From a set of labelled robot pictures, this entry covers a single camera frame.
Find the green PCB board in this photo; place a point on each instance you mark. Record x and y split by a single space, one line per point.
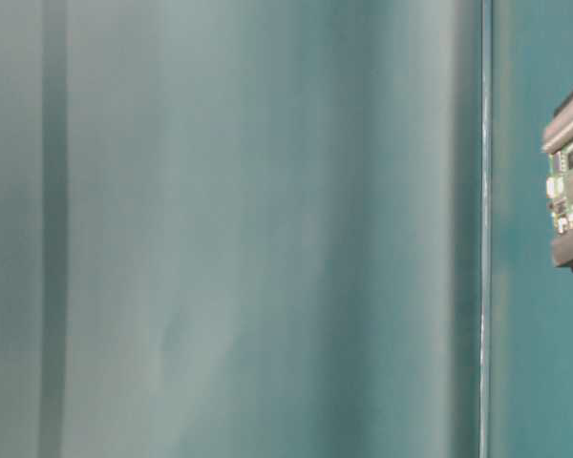
559 184

